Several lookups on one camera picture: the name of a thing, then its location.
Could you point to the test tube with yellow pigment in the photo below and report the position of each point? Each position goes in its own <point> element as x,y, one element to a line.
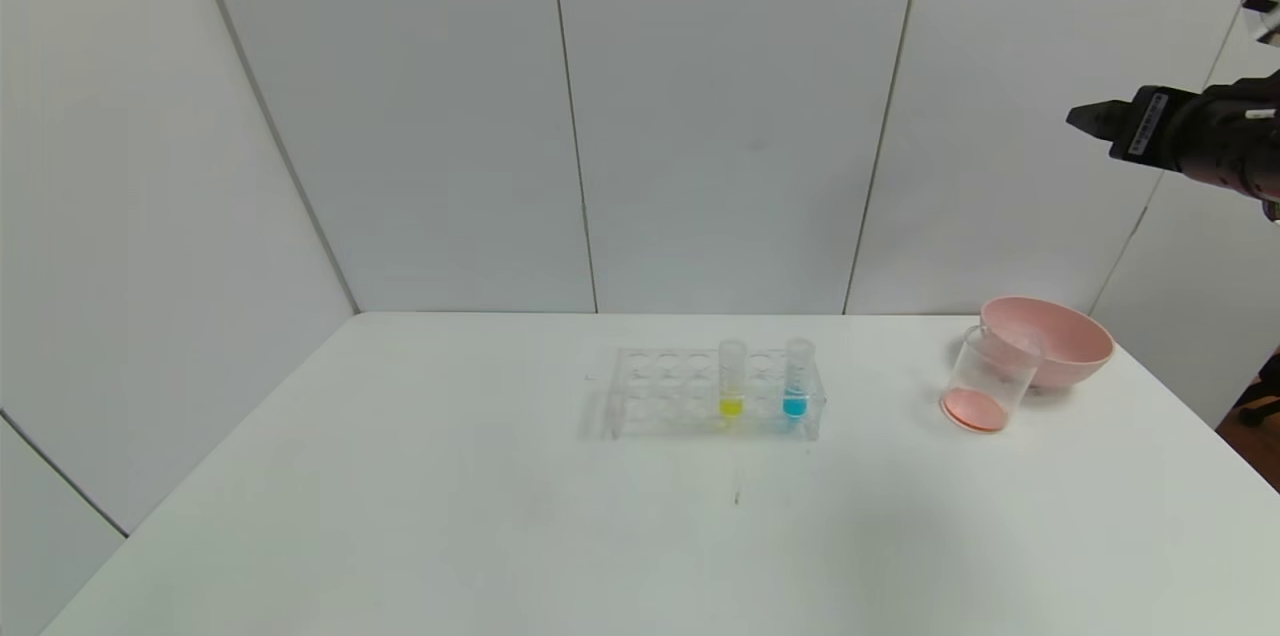
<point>732,405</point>

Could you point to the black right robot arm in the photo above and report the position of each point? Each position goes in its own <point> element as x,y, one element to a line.
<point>1240,136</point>

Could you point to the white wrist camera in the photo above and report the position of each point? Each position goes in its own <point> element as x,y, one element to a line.
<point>1265,1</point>

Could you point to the test tube with blue pigment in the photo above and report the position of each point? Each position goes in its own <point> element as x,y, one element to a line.
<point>796,405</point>

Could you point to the clear glass beaker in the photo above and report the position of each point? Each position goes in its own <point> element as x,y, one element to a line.
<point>985,386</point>

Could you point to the pink bowl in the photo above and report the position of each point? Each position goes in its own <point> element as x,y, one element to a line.
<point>1070,346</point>

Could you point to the clear plastic test tube rack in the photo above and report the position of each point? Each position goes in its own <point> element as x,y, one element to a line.
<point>670,396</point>

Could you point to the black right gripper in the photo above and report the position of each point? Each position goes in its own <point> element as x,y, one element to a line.
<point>1144,124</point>

